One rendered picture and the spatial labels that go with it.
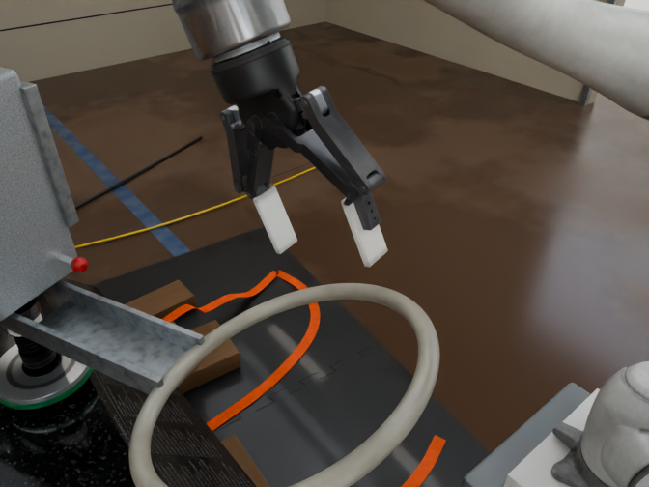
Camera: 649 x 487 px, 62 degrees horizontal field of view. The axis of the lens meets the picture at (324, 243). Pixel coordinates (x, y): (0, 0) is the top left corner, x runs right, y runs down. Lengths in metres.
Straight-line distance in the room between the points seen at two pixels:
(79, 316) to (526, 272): 2.38
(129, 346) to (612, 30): 0.91
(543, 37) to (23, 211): 0.91
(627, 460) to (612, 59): 0.67
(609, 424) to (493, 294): 1.89
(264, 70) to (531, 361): 2.26
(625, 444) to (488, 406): 1.38
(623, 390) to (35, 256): 1.07
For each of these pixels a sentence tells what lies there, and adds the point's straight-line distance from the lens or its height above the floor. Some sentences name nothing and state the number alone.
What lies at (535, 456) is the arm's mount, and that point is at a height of 0.85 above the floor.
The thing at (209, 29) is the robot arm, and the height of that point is 1.70.
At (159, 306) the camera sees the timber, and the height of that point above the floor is 0.09.
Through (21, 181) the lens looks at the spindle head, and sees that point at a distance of 1.12.
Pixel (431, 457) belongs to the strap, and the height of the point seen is 0.02.
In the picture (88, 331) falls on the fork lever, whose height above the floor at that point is 1.06.
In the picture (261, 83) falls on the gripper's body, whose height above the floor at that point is 1.66.
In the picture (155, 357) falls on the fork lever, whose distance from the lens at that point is 1.07.
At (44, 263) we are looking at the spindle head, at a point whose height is 1.16.
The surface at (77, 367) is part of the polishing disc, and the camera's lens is 1.40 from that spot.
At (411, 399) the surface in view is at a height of 1.27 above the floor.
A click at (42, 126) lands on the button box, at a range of 1.11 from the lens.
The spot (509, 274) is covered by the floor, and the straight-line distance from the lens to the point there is 3.05.
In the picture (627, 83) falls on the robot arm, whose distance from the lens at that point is 0.61.
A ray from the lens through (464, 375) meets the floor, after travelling 2.47.
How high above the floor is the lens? 1.82
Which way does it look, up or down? 36 degrees down
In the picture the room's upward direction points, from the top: straight up
